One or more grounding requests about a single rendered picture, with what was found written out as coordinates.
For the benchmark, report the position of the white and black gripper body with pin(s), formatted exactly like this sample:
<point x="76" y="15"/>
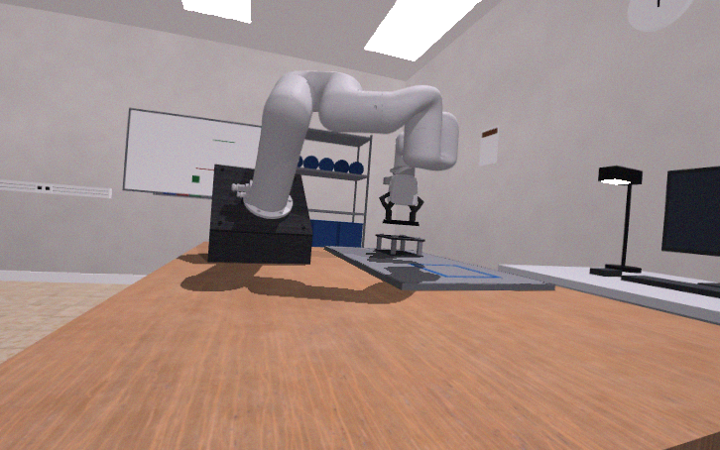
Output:
<point x="403" y="189"/>

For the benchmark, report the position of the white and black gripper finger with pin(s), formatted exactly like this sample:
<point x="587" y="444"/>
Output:
<point x="386" y="206"/>
<point x="415" y="209"/>

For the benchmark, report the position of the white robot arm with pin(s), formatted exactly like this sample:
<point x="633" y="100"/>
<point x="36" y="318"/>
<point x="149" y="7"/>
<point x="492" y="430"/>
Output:
<point x="343" y="109"/>

